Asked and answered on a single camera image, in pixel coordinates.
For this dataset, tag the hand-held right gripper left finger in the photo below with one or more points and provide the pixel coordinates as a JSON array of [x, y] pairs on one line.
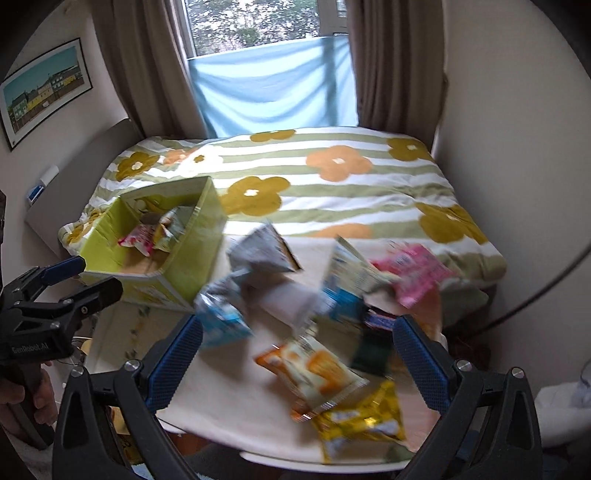
[[178, 364]]

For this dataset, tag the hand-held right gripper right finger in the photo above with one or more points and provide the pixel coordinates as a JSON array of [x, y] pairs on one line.
[[422, 364]]

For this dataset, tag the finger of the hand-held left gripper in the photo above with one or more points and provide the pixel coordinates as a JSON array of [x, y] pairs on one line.
[[99, 293], [64, 268]]

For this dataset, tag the dark green snack packet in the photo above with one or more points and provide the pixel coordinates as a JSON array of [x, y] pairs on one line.
[[371, 353]]

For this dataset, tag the dark purple snack packet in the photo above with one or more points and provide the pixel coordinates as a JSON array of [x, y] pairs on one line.
[[378, 319]]

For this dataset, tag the silver blue snack packet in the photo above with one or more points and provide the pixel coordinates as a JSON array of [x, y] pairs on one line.
[[221, 318]]

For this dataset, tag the yellow snack packet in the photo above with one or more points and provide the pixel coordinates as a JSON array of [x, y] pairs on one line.
[[360, 422]]

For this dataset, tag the large pink snack packet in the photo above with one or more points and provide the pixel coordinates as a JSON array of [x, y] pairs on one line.
[[415, 272]]

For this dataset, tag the green cardboard box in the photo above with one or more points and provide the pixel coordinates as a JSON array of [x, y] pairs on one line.
[[194, 249]]

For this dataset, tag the orange snack packet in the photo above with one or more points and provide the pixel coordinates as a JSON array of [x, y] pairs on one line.
[[309, 369]]

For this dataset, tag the white and blue snack packet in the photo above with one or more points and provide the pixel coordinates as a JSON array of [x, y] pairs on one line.
[[344, 281]]

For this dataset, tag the plain white snack packet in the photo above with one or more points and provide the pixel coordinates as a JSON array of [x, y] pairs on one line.
[[286, 300]]

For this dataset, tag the grey snack packet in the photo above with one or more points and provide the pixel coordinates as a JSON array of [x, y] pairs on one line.
[[258, 251]]

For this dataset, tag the person's left hand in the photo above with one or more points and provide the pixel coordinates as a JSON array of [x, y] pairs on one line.
[[47, 397]]

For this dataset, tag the small pink snack packet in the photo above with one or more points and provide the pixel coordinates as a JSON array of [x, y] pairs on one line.
[[138, 240]]

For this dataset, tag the pale green bedsheet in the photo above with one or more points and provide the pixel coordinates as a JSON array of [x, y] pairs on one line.
[[466, 300]]

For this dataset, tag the white and blue device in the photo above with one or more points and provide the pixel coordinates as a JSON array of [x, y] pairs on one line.
[[44, 182]]

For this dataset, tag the yellow green bag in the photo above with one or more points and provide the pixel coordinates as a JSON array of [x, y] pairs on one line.
[[124, 438]]

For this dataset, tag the pale green snack packet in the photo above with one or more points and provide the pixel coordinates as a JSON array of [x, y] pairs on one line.
[[170, 230]]

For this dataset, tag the beige headboard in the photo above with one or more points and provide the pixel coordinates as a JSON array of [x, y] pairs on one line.
[[83, 175]]

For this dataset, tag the striped floral blanket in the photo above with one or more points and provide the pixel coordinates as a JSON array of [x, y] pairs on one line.
[[346, 198]]

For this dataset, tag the brown curtain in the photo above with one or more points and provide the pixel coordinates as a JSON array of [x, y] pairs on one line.
[[397, 69], [147, 69]]

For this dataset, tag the light blue cloth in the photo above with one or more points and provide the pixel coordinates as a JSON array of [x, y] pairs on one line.
[[268, 87]]

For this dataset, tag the window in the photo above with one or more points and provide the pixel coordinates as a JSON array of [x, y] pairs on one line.
[[258, 23]]

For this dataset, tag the framed wall poster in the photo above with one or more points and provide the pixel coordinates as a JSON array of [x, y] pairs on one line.
[[41, 87]]

